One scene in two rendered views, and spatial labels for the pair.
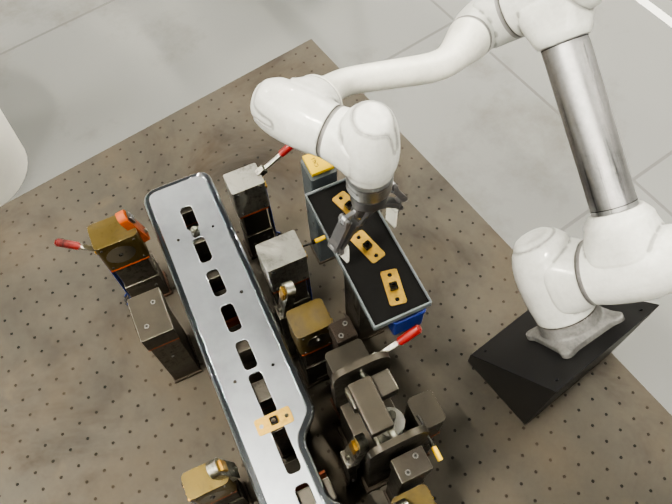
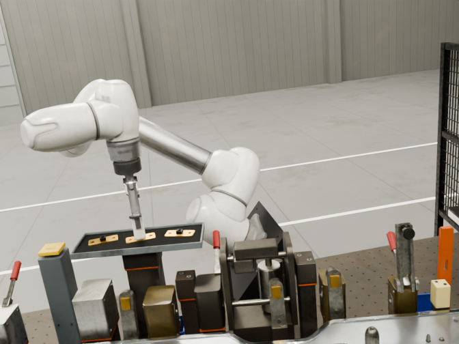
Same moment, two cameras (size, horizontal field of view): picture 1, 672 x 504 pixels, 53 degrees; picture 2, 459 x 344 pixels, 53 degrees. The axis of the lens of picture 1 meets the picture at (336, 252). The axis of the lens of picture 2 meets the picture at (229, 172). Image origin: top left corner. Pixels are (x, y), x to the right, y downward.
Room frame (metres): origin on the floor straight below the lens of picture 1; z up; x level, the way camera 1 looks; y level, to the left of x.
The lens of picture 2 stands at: (-0.05, 0.94, 1.72)
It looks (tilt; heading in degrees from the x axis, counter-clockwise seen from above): 18 degrees down; 294
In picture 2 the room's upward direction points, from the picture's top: 6 degrees counter-clockwise
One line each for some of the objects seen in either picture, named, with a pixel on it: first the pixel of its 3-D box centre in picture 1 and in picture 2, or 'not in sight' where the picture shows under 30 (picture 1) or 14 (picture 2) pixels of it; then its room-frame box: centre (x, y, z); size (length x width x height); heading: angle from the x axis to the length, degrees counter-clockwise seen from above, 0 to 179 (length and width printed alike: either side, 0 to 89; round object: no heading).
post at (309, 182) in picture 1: (322, 212); (68, 317); (0.94, 0.03, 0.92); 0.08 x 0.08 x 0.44; 22
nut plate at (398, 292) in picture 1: (393, 286); (179, 232); (0.60, -0.12, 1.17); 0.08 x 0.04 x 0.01; 11
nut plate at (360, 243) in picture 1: (367, 245); (140, 236); (0.70, -0.07, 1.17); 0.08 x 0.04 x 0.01; 36
